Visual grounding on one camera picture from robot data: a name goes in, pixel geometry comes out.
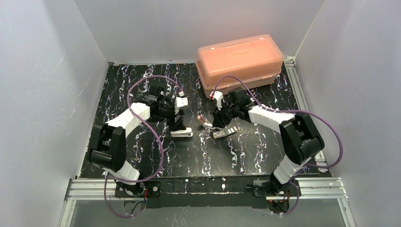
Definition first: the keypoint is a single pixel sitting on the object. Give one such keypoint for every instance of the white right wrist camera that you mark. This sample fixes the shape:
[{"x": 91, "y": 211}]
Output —
[{"x": 218, "y": 97}]

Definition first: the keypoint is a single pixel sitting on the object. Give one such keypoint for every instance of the pink white small stapler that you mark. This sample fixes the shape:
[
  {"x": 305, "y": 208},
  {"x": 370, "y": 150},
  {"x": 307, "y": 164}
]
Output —
[{"x": 206, "y": 124}]

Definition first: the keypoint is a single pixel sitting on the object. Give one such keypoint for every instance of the aluminium rail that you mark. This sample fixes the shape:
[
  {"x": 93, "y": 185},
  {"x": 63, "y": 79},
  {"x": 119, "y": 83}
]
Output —
[
  {"x": 315, "y": 188},
  {"x": 290, "y": 66}
]

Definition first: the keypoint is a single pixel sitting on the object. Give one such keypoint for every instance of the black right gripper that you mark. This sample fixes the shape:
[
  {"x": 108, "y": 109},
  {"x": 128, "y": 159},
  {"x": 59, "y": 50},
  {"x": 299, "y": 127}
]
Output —
[{"x": 220, "y": 117}]

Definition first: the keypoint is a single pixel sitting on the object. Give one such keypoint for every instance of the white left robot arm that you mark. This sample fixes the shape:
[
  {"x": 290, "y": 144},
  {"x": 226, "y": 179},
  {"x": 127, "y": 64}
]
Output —
[{"x": 107, "y": 145}]

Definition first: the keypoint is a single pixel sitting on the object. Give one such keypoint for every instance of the pink plastic storage box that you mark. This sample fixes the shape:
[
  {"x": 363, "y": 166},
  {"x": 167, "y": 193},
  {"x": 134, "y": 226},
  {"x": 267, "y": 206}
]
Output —
[{"x": 255, "y": 61}]

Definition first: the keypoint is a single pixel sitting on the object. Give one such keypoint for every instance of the aluminium front rail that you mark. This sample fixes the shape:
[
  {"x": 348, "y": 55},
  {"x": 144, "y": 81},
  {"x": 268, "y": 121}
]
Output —
[{"x": 315, "y": 188}]

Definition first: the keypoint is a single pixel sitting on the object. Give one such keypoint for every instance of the white staples box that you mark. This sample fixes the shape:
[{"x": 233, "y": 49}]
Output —
[{"x": 224, "y": 132}]

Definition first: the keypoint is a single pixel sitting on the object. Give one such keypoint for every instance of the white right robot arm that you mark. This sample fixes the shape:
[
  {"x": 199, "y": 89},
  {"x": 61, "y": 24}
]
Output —
[{"x": 300, "y": 137}]

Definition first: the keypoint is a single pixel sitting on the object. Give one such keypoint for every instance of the aluminium right rail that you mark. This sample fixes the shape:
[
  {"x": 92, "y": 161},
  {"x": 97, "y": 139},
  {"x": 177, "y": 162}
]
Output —
[{"x": 290, "y": 66}]

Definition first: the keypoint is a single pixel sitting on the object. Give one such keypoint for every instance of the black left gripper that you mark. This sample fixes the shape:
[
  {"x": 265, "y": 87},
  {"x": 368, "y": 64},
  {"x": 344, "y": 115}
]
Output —
[{"x": 177, "y": 118}]

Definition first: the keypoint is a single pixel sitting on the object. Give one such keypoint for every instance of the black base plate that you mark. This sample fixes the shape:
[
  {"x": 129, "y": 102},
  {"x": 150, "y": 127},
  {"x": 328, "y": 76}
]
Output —
[{"x": 228, "y": 191}]

